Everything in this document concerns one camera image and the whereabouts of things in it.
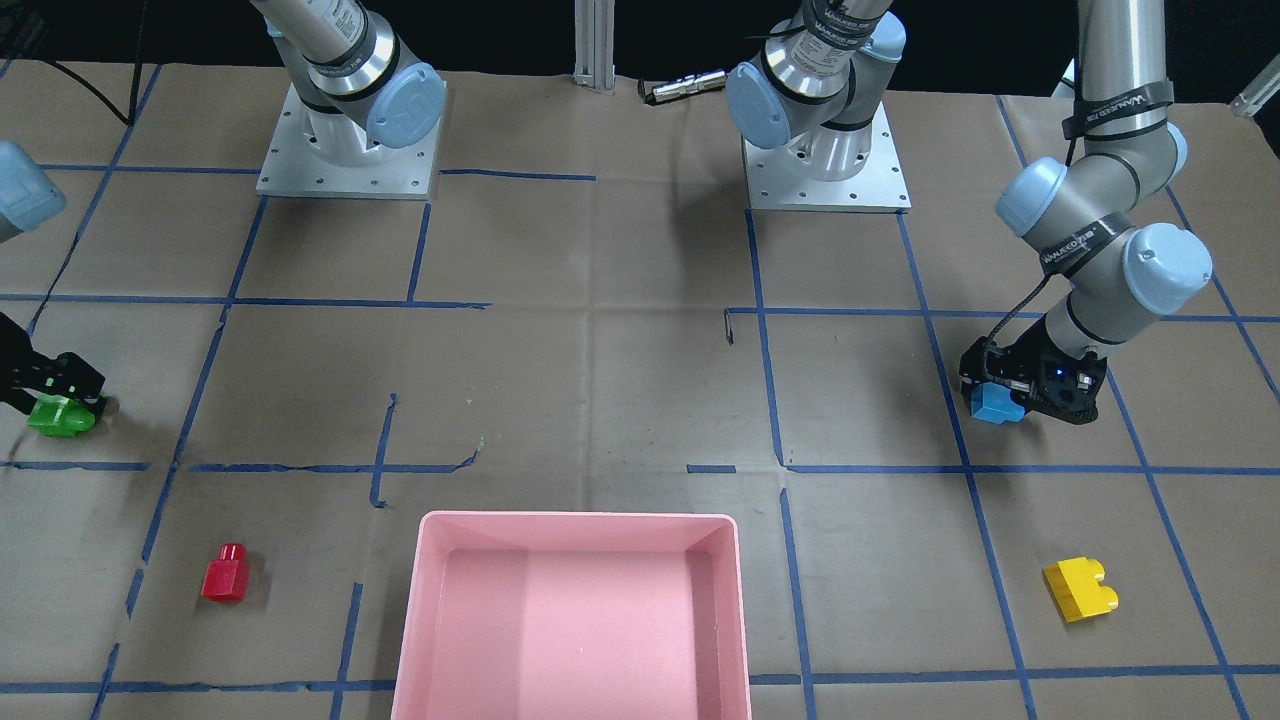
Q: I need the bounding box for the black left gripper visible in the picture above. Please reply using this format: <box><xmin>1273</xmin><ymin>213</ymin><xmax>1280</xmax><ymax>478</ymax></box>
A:
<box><xmin>959</xmin><ymin>337</ymin><xmax>1107</xmax><ymax>425</ymax></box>

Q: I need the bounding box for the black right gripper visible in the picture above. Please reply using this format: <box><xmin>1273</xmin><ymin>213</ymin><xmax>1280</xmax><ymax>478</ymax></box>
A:
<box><xmin>1</xmin><ymin>314</ymin><xmax>108</xmax><ymax>416</ymax></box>

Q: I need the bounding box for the green toy block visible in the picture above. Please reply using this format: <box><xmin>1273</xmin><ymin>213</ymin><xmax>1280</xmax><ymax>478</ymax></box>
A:
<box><xmin>27</xmin><ymin>395</ymin><xmax>99</xmax><ymax>438</ymax></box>

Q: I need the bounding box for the blue toy block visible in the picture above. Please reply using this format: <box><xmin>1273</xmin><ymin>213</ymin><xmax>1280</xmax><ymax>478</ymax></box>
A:
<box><xmin>968</xmin><ymin>382</ymin><xmax>1027</xmax><ymax>425</ymax></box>

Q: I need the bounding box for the yellow toy block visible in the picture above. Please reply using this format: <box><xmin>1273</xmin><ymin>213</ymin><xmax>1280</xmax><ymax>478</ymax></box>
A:
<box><xmin>1042</xmin><ymin>556</ymin><xmax>1119</xmax><ymax>623</ymax></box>

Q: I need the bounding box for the red toy block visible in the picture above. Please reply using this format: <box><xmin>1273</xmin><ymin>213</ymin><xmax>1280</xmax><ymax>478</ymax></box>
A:
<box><xmin>200</xmin><ymin>542</ymin><xmax>252</xmax><ymax>603</ymax></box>

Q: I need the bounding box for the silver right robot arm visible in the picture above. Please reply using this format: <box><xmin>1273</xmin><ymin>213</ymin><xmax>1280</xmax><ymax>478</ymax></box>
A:
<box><xmin>1</xmin><ymin>1</ymin><xmax>447</xmax><ymax>425</ymax></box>

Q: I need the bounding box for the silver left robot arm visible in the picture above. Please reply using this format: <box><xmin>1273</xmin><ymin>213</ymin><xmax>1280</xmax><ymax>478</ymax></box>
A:
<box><xmin>724</xmin><ymin>1</ymin><xmax>1213</xmax><ymax>425</ymax></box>

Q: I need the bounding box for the pink plastic box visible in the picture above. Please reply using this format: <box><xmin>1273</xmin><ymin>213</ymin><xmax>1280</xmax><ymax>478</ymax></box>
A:
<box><xmin>390</xmin><ymin>510</ymin><xmax>753</xmax><ymax>719</ymax></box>

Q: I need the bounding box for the silver cylindrical connector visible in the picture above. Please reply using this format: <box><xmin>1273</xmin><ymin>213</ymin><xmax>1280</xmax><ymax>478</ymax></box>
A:
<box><xmin>637</xmin><ymin>69</ymin><xmax>728</xmax><ymax>108</ymax></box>

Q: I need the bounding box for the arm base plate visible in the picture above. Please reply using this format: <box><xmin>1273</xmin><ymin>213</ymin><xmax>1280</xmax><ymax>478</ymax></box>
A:
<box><xmin>741</xmin><ymin>105</ymin><xmax>913</xmax><ymax>213</ymax></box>
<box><xmin>256</xmin><ymin>87</ymin><xmax>444</xmax><ymax>201</ymax></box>

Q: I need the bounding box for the aluminium profile post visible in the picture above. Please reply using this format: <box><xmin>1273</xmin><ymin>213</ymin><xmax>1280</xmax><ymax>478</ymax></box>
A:
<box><xmin>572</xmin><ymin>0</ymin><xmax>616</xmax><ymax>95</ymax></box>

